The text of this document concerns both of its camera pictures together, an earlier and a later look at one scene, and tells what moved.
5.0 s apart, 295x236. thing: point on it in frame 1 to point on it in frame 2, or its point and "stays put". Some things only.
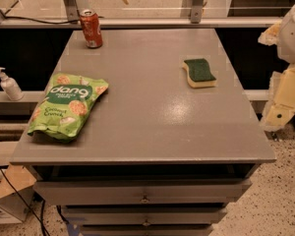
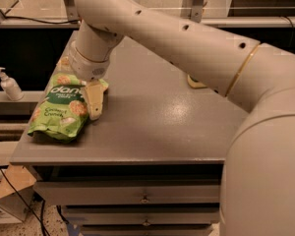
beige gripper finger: x=286 y=96 to x=91 y=71
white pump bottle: x=10 y=86 stays put
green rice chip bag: x=62 y=113 stays put
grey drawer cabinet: x=165 y=147 stays put
